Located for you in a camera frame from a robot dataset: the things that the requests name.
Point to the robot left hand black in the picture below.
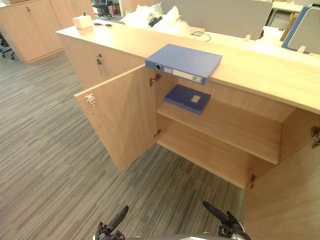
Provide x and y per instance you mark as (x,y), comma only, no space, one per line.
(110,231)

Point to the robot right hand black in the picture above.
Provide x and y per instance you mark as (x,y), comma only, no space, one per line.
(231,230)

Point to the plain wooden cabinet door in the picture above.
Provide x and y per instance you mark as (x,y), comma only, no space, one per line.
(287,187)

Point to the wooden cabinet shelf board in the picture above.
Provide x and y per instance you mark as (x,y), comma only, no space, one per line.
(225,130)

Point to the metal cabinet door hinge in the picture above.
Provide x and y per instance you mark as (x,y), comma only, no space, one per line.
(316,137)
(157,133)
(155,79)

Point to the wooden cabinet door with latch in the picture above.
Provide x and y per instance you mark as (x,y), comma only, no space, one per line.
(125,112)

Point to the white door lock latch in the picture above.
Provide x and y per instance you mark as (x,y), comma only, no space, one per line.
(90,100)

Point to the dark blue flat folder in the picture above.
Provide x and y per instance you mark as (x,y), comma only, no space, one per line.
(182,97)

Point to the light wood office cabinet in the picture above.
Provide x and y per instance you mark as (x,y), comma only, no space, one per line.
(250,75)

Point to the cabinet lock with hanging key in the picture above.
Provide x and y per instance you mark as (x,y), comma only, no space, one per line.
(100,62)

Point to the blue lever arch folder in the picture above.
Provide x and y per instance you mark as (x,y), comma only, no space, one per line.
(185,60)

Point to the wooden storage cabinet with key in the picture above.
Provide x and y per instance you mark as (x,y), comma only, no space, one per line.
(37,30)

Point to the white cardboard box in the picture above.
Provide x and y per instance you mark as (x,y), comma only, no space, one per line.
(82,22)

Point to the brown cardboard sheet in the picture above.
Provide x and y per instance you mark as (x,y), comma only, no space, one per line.
(288,27)

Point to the blue framed desk partition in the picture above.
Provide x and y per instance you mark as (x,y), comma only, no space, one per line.
(305,32)

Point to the grey desk partition screen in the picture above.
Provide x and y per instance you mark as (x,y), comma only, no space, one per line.
(220,17)

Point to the white plastic bag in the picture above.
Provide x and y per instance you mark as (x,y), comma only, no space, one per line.
(137,15)
(175,22)

